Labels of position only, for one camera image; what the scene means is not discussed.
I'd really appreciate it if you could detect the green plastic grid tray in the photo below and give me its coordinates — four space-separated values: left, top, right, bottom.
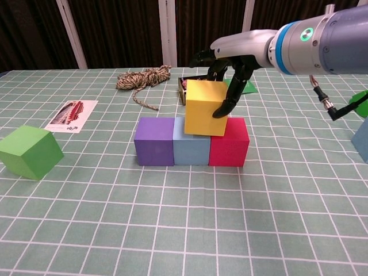
348 90 368 118

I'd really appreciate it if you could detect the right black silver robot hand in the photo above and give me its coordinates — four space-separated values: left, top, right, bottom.
189 28 278 119

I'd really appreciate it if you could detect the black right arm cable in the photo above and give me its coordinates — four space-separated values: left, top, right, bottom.
309 74 368 121

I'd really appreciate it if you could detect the white postcard with red picture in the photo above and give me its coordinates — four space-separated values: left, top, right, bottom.
45 100 99 133

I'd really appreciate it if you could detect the braided multicolour rope bundle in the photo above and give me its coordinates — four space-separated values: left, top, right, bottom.
116 64 172 112

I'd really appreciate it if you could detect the light blue foam cube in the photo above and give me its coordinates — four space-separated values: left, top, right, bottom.
172 116 212 167
351 116 368 164

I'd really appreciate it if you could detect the green checkered tablecloth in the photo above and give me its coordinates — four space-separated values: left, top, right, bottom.
0 65 368 276

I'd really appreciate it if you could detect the small black box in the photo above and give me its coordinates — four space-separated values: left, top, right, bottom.
178 75 209 106

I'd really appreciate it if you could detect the purple foam cube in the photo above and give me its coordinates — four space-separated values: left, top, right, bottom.
134 117 175 167

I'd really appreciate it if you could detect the pink foam cube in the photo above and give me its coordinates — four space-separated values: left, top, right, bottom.
208 117 250 167

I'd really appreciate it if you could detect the dark pleated curtain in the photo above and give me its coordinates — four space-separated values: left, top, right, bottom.
0 0 368 72

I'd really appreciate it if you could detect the green foam cube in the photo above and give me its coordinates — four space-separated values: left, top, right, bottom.
0 125 64 181

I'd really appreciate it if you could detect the yellow foam cube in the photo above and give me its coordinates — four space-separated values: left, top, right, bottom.
183 79 229 137

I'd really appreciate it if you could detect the green foil packet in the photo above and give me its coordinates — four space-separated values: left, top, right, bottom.
224 78 256 95

